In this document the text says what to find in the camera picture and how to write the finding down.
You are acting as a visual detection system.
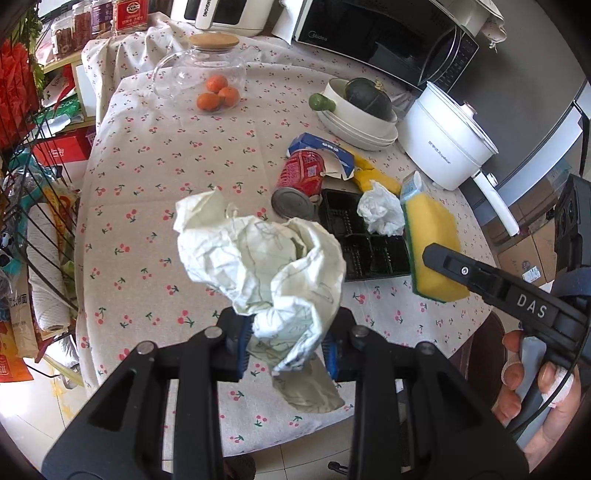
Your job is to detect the brown cardboard boxes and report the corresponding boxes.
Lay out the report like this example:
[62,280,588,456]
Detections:
[489,157,578,282]

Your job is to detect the grey refrigerator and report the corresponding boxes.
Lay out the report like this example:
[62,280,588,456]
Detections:
[475,0,591,199]

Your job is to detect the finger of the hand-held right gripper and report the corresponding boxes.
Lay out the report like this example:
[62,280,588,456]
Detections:
[422,243,561,335]

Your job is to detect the green leafy plant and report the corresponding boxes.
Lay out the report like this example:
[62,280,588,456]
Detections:
[18,4,47,93]

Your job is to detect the white yellow-edged shelf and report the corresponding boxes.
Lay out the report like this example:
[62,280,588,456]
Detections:
[41,46,100,130]

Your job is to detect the brown wooden chair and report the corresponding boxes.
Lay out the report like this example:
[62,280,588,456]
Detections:
[475,309,509,370]

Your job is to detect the black wire rack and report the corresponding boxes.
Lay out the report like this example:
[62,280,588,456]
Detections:
[0,41,93,370]

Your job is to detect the white rice cooker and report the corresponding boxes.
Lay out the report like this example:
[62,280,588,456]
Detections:
[171,0,278,38]

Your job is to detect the red crinkled packaging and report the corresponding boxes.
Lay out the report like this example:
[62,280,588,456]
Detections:
[0,39,38,148]

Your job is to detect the white ceramic bowl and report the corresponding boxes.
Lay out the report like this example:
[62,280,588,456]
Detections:
[321,78,399,139]

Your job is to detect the black microwave oven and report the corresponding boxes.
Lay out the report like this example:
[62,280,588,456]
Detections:
[293,0,481,88]

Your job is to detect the dark green squash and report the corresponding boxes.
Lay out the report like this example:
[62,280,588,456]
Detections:
[346,78,393,120]

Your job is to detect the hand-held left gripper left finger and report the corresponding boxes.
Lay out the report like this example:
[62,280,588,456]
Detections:
[41,307,254,480]

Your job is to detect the black plastic tray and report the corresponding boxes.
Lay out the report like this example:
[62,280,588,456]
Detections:
[318,188,413,282]

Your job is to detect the wooden teapot lid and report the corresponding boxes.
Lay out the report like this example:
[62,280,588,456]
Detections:
[188,32,241,51]

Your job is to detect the orange printed snack bag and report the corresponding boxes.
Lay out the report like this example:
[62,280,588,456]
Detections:
[0,318,33,384]

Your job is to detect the white ceramic plate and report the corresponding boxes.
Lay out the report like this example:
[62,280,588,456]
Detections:
[316,108,399,152]

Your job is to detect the white noodle bag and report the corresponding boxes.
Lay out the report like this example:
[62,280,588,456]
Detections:
[0,277,38,356]

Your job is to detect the red cardboard box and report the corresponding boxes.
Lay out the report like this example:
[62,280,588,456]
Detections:
[32,129,95,167]

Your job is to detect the yellow green sponge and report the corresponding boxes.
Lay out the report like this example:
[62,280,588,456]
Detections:
[399,171,471,304]

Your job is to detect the white electric cooking pot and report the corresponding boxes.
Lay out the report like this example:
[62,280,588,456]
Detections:
[397,80,520,236]

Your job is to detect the red drink can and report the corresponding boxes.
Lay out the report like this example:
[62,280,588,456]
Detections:
[271,149,331,219]

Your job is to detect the clear jar purple label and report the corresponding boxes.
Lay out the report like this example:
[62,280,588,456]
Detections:
[90,0,116,35]

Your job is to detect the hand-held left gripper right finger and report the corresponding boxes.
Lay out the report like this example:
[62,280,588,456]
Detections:
[321,307,532,480]

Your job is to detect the white tissue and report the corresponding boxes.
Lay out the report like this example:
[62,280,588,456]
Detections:
[357,181,406,237]

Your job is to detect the green plastic bag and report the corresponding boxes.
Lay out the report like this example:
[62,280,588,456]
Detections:
[34,99,81,127]

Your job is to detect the glass teapot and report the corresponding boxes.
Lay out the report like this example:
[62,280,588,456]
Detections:
[151,33,245,112]

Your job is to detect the white paper sheet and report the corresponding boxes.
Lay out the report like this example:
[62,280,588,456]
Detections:
[173,186,347,414]

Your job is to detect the torn blue carton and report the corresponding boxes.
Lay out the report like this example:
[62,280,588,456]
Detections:
[287,133,356,182]

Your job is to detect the person's right hand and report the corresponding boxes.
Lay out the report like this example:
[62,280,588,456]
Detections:
[492,330,591,457]

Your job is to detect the white paper towel roll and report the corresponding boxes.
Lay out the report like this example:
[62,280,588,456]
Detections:
[25,210,70,330]

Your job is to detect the yellow banana peel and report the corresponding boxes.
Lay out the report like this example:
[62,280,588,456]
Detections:
[344,147,402,195]

